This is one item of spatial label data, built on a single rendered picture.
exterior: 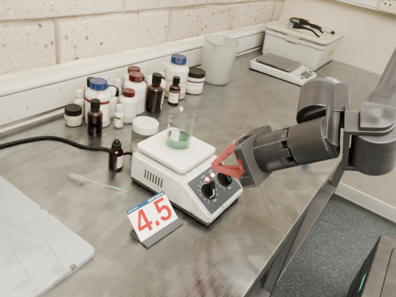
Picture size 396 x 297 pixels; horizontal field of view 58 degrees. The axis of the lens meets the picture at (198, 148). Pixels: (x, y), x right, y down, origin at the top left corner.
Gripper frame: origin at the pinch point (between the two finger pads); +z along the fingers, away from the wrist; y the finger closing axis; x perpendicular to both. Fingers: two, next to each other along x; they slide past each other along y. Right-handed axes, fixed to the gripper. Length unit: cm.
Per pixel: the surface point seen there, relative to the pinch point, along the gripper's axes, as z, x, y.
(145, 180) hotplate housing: 18.2, -0.7, 0.0
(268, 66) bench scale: 29, -12, -94
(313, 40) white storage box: 16, -16, -118
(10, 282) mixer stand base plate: 18.2, 1.8, 29.1
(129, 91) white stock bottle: 31.6, -20.1, -18.5
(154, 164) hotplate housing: 14.2, -3.2, -0.4
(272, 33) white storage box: 33, -26, -119
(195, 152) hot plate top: 9.5, -1.8, -7.3
